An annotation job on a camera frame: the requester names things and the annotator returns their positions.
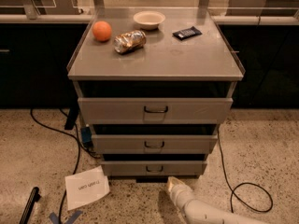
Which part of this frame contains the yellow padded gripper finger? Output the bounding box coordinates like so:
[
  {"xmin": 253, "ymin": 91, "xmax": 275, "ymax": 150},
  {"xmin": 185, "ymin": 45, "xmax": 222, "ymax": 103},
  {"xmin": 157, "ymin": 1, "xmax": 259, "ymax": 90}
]
[{"xmin": 166, "ymin": 176, "xmax": 187, "ymax": 193}]

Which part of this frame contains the grey drawer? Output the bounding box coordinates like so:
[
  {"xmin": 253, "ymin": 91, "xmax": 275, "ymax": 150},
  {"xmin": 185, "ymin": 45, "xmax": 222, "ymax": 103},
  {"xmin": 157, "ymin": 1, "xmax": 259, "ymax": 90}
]
[
  {"xmin": 101, "ymin": 161, "xmax": 206, "ymax": 176},
  {"xmin": 78, "ymin": 98, "xmax": 233, "ymax": 124},
  {"xmin": 92, "ymin": 134, "xmax": 217, "ymax": 154}
]

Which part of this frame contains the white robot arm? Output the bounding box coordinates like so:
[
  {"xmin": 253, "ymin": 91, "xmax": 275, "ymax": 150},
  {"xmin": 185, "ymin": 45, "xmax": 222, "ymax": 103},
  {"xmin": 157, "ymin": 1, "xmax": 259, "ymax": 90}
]
[{"xmin": 167, "ymin": 176, "xmax": 268, "ymax": 224}]

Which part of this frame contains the grey drawer cabinet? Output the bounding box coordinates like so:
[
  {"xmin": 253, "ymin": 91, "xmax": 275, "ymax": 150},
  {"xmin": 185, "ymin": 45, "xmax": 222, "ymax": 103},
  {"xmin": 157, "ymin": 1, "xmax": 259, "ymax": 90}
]
[{"xmin": 68, "ymin": 7, "xmax": 243, "ymax": 164}]

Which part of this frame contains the white paper sign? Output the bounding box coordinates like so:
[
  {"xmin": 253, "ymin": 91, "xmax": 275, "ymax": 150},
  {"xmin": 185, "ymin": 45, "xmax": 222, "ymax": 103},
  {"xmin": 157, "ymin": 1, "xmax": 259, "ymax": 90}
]
[{"xmin": 65, "ymin": 166, "xmax": 110, "ymax": 211}]

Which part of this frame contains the blue power adapter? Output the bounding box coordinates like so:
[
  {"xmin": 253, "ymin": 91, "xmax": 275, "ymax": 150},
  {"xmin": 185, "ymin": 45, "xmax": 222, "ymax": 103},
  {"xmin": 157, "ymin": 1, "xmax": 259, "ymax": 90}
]
[{"xmin": 80, "ymin": 127, "xmax": 93, "ymax": 148}]

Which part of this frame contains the blue tape cross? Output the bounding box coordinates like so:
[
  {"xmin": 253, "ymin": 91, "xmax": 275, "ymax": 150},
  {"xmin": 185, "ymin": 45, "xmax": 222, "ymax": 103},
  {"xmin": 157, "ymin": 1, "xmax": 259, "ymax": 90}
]
[{"xmin": 48, "ymin": 209, "xmax": 84, "ymax": 224}]

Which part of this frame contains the black bar on floor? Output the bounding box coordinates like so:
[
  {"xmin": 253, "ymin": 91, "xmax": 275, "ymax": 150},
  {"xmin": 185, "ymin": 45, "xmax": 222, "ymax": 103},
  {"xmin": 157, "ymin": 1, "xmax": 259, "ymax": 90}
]
[{"xmin": 19, "ymin": 187, "xmax": 41, "ymax": 224}]

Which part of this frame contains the crushed metallic can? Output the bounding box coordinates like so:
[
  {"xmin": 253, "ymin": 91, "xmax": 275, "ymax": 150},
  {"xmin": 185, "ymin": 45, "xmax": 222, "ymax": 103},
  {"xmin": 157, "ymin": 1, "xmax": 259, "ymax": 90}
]
[{"xmin": 114, "ymin": 30, "xmax": 147, "ymax": 54}]

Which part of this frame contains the black snack packet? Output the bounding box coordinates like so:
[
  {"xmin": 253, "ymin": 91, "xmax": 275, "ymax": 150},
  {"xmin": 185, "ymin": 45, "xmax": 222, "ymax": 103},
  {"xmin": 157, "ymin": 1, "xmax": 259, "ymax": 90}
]
[{"xmin": 173, "ymin": 26, "xmax": 202, "ymax": 41}]

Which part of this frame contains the white paper bowl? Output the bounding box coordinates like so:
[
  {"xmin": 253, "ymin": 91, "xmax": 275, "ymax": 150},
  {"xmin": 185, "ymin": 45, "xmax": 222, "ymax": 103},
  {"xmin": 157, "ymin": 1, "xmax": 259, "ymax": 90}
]
[{"xmin": 134, "ymin": 11, "xmax": 165, "ymax": 30}]

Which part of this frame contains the orange fruit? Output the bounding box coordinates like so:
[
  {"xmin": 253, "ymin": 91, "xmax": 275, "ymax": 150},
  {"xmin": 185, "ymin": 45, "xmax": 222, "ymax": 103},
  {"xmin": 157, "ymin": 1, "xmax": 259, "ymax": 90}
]
[{"xmin": 93, "ymin": 21, "xmax": 112, "ymax": 42}]

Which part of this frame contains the black cable right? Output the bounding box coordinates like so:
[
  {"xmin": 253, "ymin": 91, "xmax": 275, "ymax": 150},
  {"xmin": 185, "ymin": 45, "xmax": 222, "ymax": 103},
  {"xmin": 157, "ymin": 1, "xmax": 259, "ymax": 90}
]
[{"xmin": 216, "ymin": 128, "xmax": 275, "ymax": 214}]

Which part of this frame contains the black cable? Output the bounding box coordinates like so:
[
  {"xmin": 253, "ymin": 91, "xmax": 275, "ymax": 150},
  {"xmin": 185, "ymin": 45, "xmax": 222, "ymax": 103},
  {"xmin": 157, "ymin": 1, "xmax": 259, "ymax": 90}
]
[
  {"xmin": 30, "ymin": 107, "xmax": 101, "ymax": 224},
  {"xmin": 216, "ymin": 128, "xmax": 275, "ymax": 214}
]

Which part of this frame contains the black cable left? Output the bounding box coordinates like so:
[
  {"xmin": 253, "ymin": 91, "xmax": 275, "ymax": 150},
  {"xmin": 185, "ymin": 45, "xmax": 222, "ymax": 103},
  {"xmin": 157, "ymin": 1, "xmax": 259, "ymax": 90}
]
[{"xmin": 30, "ymin": 107, "xmax": 101, "ymax": 224}]

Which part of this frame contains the dark counter with rail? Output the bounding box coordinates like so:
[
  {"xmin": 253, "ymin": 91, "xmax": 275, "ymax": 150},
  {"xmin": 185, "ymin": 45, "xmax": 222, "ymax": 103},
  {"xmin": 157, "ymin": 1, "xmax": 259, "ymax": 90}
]
[{"xmin": 0, "ymin": 22, "xmax": 299, "ymax": 108}]

